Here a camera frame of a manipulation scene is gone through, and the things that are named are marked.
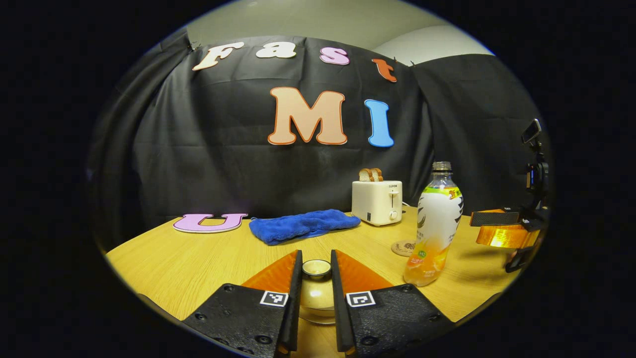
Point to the white toaster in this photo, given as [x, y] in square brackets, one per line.
[375, 204]

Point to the clear water bottle white label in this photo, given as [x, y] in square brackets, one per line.
[437, 223]

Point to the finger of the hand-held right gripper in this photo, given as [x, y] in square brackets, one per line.
[507, 236]
[494, 219]

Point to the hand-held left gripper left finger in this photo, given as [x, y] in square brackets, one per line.
[294, 308]

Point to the round cork coaster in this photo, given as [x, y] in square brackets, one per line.
[401, 248]

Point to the blue towel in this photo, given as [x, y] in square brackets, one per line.
[303, 226]

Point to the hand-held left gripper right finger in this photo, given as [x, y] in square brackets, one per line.
[339, 318]

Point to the black backdrop cloth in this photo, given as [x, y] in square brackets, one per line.
[223, 164]

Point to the cream ceramic teacup lid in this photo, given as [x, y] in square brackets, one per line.
[317, 293]

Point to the bread slice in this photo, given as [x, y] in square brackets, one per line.
[377, 174]
[365, 175]

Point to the pink letter cutout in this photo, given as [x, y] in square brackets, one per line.
[208, 226]

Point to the cream ceramic teacup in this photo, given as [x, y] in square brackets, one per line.
[318, 318]

